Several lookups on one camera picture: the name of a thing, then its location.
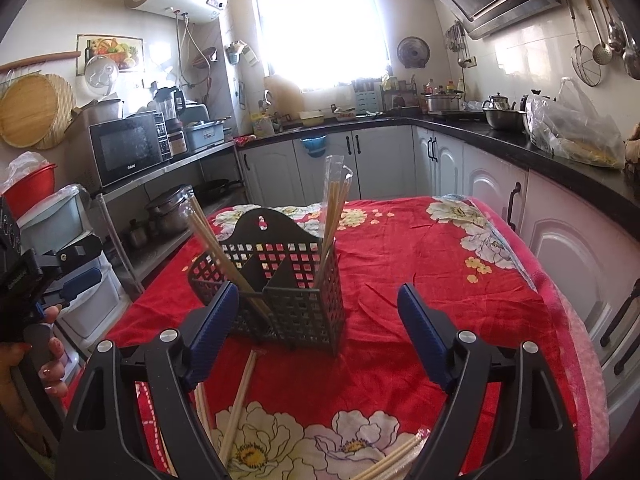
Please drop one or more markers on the red plastic basin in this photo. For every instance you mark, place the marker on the red plastic basin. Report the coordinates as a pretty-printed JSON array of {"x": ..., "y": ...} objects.
[{"x": 30, "y": 190}]

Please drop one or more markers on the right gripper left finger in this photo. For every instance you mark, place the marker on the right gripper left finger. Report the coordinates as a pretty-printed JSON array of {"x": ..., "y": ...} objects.
[{"x": 103, "y": 436}]

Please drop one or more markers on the round bamboo tray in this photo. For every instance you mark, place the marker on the round bamboo tray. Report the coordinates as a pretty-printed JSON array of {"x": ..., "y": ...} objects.
[{"x": 36, "y": 110}]

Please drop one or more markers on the dark grey utensil basket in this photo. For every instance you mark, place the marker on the dark grey utensil basket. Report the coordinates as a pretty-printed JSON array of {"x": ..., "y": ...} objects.
[{"x": 287, "y": 258}]

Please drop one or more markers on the plastic drawer unit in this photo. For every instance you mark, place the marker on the plastic drawer unit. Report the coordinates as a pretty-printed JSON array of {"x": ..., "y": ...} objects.
[{"x": 59, "y": 226}]

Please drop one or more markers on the red floral tablecloth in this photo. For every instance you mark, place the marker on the red floral tablecloth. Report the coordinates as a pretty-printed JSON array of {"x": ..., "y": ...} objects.
[{"x": 309, "y": 414}]

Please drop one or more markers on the fruit picture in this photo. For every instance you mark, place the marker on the fruit picture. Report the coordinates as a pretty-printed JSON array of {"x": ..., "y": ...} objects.
[{"x": 126, "y": 52}]

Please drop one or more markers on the blue hanging basket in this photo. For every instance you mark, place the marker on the blue hanging basket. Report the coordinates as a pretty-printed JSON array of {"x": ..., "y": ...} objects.
[{"x": 315, "y": 147}]

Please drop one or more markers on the steel pot on shelf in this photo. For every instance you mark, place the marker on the steel pot on shelf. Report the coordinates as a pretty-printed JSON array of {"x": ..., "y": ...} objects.
[{"x": 164, "y": 210}]

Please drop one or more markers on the wire skimmer ladle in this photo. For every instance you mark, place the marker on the wire skimmer ladle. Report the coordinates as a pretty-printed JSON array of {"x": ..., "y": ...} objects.
[{"x": 584, "y": 65}]

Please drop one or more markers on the person's left hand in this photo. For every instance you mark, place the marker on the person's left hand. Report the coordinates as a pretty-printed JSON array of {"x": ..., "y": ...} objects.
[{"x": 33, "y": 365}]

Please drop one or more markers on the black microwave oven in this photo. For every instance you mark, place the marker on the black microwave oven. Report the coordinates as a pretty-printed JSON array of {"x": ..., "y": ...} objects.
[{"x": 127, "y": 146}]

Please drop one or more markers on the small wall fan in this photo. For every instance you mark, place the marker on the small wall fan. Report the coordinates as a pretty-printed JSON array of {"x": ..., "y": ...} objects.
[{"x": 413, "y": 52}]

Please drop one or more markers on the chopsticks compartment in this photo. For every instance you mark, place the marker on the chopsticks compartment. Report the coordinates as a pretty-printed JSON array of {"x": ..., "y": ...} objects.
[
  {"x": 219, "y": 263},
  {"x": 336, "y": 188}
]

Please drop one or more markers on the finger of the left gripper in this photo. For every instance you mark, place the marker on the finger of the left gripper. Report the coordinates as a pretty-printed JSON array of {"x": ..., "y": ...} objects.
[
  {"x": 75, "y": 255},
  {"x": 72, "y": 288}
]

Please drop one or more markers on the chopsticks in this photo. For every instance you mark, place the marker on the chopsticks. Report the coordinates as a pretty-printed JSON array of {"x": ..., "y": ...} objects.
[
  {"x": 412, "y": 447},
  {"x": 236, "y": 409},
  {"x": 201, "y": 406}
]

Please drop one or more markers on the steel ladle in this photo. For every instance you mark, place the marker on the steel ladle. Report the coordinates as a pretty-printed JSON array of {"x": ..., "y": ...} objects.
[{"x": 602, "y": 53}]

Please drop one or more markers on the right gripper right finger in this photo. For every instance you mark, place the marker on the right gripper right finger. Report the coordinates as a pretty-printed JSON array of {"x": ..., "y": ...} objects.
[{"x": 531, "y": 436}]

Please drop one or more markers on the steel mixing bowl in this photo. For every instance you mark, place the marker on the steel mixing bowl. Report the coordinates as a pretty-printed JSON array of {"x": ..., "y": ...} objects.
[{"x": 505, "y": 120}]

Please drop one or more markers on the clear plastic bag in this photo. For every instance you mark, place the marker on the clear plastic bag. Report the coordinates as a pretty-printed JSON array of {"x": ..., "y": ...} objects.
[{"x": 570, "y": 127}]

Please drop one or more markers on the black blender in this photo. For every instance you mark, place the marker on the black blender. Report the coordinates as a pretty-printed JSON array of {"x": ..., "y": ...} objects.
[{"x": 170, "y": 102}]

